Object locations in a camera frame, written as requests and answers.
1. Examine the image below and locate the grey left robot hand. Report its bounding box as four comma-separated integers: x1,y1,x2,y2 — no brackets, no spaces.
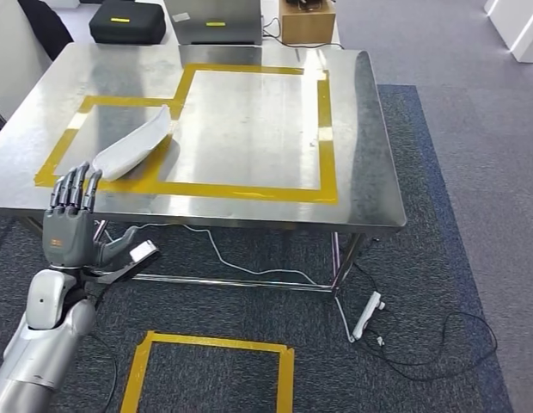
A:
42,161,141,270

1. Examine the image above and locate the white curved plastic part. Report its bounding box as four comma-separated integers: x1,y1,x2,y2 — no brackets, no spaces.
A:
91,104,173,183

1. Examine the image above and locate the stainless steel workbench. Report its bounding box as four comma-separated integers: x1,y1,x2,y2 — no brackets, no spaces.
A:
0,42,408,298

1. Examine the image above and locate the yellow floor tape square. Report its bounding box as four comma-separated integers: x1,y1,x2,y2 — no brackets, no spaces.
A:
120,330,295,413

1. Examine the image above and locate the black chair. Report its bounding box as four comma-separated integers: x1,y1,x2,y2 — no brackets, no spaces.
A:
16,0,74,61

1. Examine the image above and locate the black zip case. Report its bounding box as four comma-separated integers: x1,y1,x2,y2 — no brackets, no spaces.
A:
89,0,167,46

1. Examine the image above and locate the grey laptop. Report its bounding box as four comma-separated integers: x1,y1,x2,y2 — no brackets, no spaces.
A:
163,0,263,46

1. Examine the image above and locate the white desk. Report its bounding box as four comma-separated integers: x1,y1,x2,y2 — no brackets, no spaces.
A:
51,0,341,53

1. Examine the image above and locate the brown cardboard box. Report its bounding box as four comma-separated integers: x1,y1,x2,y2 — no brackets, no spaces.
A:
279,0,337,46

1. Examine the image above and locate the black device with antennas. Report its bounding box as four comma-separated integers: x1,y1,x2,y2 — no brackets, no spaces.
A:
286,0,332,13

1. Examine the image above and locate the white power strip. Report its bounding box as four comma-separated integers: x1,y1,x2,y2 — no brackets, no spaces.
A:
351,291,385,343

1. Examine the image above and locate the dark blue floor mat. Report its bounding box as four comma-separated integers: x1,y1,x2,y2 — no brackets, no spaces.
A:
0,83,514,413

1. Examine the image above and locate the white lit partition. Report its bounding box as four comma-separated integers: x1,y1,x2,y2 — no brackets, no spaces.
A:
483,0,533,65

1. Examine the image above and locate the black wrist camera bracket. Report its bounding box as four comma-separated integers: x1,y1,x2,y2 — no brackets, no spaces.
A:
79,250,161,287

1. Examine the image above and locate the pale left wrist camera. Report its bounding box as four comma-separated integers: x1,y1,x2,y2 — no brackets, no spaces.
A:
130,239,159,264

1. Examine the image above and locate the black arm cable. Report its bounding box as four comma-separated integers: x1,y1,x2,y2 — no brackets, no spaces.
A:
87,333,119,413

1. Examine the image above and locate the white power strip cable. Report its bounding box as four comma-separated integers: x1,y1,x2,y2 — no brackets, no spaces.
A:
133,222,355,344

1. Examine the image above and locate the black desk cable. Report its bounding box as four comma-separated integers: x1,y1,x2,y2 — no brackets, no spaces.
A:
262,16,345,52

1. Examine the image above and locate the black floor cable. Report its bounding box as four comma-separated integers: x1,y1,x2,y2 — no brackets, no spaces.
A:
352,262,498,383

